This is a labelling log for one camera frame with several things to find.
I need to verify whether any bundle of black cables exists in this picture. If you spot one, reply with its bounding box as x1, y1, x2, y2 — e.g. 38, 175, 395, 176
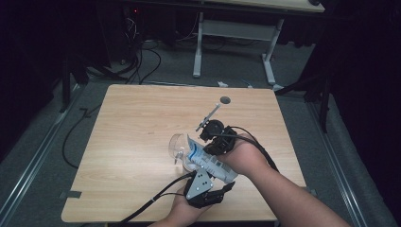
121, 15, 163, 85

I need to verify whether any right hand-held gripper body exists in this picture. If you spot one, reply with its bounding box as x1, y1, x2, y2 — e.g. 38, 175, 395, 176
195, 103, 238, 155

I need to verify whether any desk with white metal legs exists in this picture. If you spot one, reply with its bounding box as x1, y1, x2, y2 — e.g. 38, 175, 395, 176
192, 0, 325, 87

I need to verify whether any person's right hand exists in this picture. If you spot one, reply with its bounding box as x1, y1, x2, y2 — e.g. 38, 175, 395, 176
220, 135, 270, 178

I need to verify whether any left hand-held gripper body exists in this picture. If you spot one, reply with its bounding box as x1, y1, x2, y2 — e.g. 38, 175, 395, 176
183, 168, 225, 209

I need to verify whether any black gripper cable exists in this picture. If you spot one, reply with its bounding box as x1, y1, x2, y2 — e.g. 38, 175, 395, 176
207, 125, 281, 173
117, 170, 198, 227

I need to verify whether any white blue salt pouch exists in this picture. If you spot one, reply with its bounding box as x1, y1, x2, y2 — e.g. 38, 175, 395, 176
185, 134, 239, 184

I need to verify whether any black floor cable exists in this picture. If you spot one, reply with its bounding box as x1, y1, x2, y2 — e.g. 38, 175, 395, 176
61, 103, 105, 169

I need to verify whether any black stand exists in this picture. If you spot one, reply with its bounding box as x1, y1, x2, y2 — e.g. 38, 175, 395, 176
59, 56, 90, 114
273, 71, 333, 133

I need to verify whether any metal floor rail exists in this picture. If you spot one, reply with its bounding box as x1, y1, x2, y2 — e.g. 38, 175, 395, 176
0, 84, 83, 227
306, 100, 371, 227

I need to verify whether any person's left hand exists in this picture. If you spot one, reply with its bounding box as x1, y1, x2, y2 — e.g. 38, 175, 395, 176
159, 185, 211, 227

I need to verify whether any clear glass jar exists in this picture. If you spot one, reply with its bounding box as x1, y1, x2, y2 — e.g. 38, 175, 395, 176
168, 133, 198, 174

